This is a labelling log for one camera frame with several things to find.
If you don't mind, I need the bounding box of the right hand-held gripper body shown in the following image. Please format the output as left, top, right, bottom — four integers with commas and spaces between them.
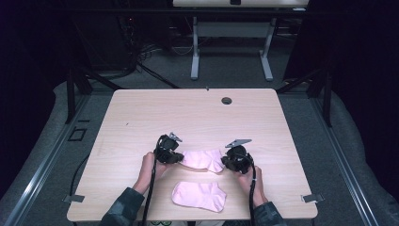
224, 138, 255, 175

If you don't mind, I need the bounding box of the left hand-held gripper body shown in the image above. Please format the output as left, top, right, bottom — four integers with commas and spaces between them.
153, 131, 184, 165

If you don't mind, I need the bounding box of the pink sock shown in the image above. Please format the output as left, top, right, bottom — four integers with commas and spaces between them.
180, 149, 226, 174
171, 181, 228, 214

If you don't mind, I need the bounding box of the person's right hand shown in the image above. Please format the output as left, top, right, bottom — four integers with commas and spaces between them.
233, 165, 269, 208

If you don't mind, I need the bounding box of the person's left hand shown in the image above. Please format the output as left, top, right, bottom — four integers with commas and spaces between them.
133, 152, 171, 195

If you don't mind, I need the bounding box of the dark equipment cabinet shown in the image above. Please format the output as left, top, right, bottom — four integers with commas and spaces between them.
72, 12, 139, 72

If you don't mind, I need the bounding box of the white desk with metal legs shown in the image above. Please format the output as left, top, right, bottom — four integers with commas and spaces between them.
172, 0, 311, 82

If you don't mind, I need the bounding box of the left hand-held gripper cable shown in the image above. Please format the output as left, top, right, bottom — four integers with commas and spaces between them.
140, 137, 166, 226

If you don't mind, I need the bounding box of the hand-held gripper cable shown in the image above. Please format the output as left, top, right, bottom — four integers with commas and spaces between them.
140, 137, 166, 226
238, 152, 258, 226

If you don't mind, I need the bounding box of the right hand-held gripper cable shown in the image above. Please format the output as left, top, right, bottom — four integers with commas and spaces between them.
238, 152, 258, 226

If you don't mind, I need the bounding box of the grey metal table bracket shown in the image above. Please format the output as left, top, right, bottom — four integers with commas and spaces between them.
62, 194, 86, 203
300, 193, 326, 203

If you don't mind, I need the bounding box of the black floor cable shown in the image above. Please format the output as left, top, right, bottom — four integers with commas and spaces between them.
69, 153, 91, 198

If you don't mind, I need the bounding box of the bundle of floor cables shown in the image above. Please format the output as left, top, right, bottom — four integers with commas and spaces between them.
135, 41, 196, 89

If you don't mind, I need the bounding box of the aluminium floor rail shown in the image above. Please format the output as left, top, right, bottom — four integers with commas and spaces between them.
3, 93, 91, 226
310, 93, 379, 226

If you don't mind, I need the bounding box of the black metal frame stand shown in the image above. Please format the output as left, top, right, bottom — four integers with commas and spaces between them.
276, 67, 333, 128
64, 64, 125, 125

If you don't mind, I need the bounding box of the black horizontal frame bar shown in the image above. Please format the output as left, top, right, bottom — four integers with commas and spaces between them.
46, 8, 399, 16

